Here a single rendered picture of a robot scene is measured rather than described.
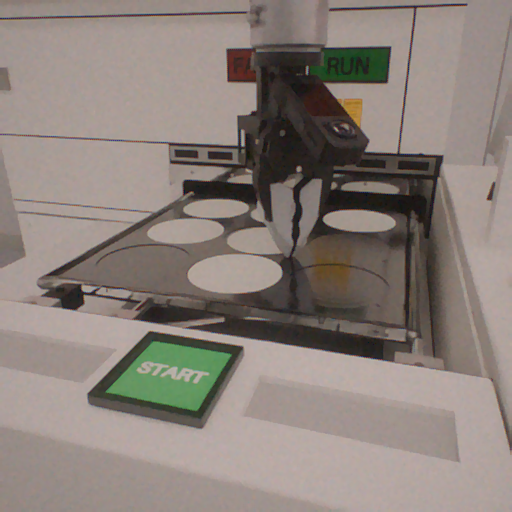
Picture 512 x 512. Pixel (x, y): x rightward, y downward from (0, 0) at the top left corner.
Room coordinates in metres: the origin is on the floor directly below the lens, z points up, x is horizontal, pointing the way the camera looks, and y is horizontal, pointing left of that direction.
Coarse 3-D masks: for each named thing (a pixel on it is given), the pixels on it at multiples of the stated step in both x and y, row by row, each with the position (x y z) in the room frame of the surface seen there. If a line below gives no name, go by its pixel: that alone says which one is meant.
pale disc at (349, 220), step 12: (336, 216) 0.64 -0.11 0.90; (348, 216) 0.64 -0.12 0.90; (360, 216) 0.64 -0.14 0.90; (372, 216) 0.64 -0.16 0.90; (384, 216) 0.64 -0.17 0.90; (336, 228) 0.59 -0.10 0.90; (348, 228) 0.59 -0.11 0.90; (360, 228) 0.59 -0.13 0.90; (372, 228) 0.59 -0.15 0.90; (384, 228) 0.59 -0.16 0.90
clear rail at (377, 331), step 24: (48, 288) 0.42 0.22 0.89; (96, 288) 0.41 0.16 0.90; (120, 288) 0.40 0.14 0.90; (216, 312) 0.37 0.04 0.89; (240, 312) 0.36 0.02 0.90; (264, 312) 0.36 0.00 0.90; (288, 312) 0.35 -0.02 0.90; (360, 336) 0.33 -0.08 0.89; (384, 336) 0.33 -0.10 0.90; (408, 336) 0.32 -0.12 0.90
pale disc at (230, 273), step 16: (224, 256) 0.49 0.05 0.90; (240, 256) 0.49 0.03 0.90; (256, 256) 0.49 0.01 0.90; (192, 272) 0.45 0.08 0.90; (208, 272) 0.45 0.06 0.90; (224, 272) 0.45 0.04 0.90; (240, 272) 0.45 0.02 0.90; (256, 272) 0.45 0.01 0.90; (272, 272) 0.45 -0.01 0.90; (208, 288) 0.41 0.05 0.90; (224, 288) 0.41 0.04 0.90; (240, 288) 0.41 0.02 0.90; (256, 288) 0.41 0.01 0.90
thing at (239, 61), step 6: (228, 54) 0.79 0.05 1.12; (234, 54) 0.79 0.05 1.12; (240, 54) 0.78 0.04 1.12; (246, 54) 0.78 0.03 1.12; (228, 60) 0.79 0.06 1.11; (234, 60) 0.79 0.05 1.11; (240, 60) 0.78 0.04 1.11; (246, 60) 0.78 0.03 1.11; (234, 66) 0.79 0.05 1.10; (240, 66) 0.78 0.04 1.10; (246, 66) 0.78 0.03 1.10; (234, 72) 0.79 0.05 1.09; (240, 72) 0.78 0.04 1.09; (246, 72) 0.78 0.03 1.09; (252, 72) 0.78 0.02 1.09; (234, 78) 0.79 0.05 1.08; (240, 78) 0.78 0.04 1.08; (246, 78) 0.78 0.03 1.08; (252, 78) 0.78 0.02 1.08
